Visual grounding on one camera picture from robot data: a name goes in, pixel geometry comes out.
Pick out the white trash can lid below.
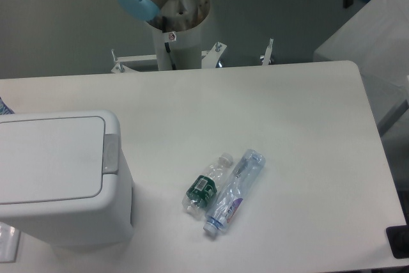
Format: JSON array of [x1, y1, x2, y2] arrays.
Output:
[[1, 116, 105, 205]]

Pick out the white plastic trash can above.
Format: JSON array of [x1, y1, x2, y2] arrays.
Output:
[[1, 110, 134, 246]]

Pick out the purple label plastic bottle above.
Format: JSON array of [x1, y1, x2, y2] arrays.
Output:
[[203, 149, 266, 238]]

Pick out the green label plastic bottle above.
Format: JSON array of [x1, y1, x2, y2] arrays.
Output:
[[181, 153, 233, 220]]

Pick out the black device at table edge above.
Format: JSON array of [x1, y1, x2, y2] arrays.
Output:
[[386, 225, 408, 259]]

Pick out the blue patterned packet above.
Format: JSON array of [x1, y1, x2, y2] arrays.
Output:
[[0, 98, 14, 115]]

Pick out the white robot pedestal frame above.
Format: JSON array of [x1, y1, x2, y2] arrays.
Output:
[[110, 0, 275, 74]]

